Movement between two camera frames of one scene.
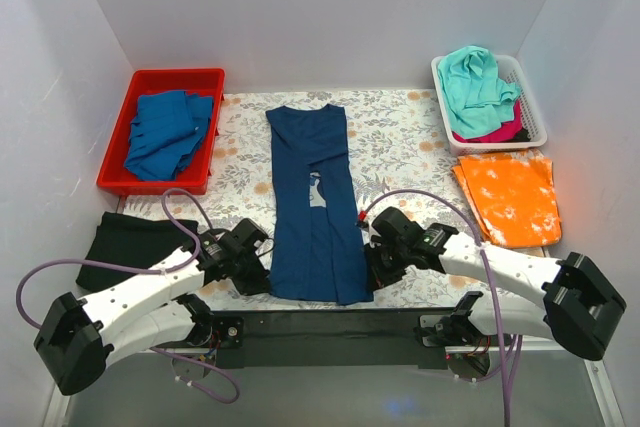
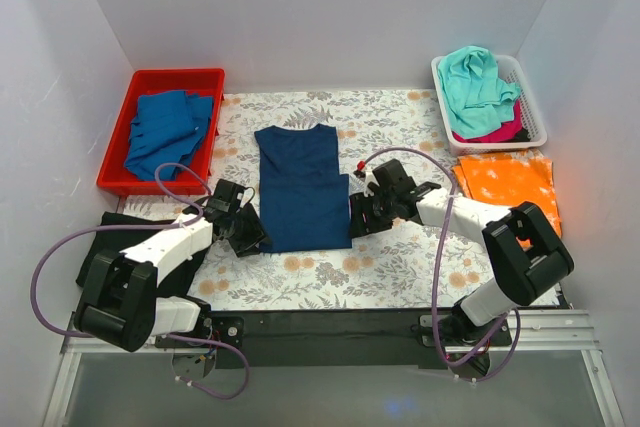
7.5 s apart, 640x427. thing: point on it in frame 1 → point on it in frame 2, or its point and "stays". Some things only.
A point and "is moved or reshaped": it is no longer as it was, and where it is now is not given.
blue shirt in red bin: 166,131 stays
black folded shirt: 125,238 stays
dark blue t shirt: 321,255 is moved or reshaped
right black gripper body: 377,265 → 363,214
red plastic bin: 194,174 stays
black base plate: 327,339 stays
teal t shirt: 477,101 stays
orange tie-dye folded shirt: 512,196 stays
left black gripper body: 252,276 → 248,231
